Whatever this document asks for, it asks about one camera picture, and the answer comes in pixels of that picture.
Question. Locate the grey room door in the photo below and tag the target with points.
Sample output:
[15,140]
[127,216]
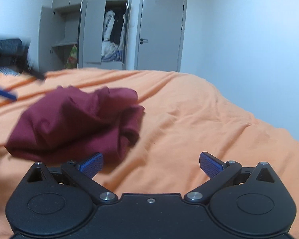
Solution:
[162,23]

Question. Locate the orange bed duvet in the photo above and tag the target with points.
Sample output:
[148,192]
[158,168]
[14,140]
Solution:
[184,116]

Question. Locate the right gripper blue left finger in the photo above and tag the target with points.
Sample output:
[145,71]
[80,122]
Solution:
[81,174]

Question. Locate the blue striped folded cloth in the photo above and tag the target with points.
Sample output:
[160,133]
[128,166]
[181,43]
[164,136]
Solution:
[116,56]

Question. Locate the white folded clothes pile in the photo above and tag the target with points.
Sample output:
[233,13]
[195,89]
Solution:
[109,48]

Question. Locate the blue patterned pillow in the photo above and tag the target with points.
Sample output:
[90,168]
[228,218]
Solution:
[8,71]

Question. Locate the white hanging jacket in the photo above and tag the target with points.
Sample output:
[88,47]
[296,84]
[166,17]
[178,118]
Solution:
[108,25]

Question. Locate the grey built-in wardrobe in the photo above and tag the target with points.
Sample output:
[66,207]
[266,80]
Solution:
[80,22]

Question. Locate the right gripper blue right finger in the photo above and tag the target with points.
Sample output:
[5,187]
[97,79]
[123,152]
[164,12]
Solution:
[221,174]

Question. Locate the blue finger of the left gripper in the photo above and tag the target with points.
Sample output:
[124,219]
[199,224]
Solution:
[8,95]

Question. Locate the black hanging garment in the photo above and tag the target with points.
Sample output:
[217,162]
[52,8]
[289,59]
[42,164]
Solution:
[117,27]

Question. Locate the colourful fruit print bag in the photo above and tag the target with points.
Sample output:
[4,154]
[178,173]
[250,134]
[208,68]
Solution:
[72,58]

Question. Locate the maroon long sleeve shirt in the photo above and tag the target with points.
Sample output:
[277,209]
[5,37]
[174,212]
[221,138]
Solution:
[69,124]

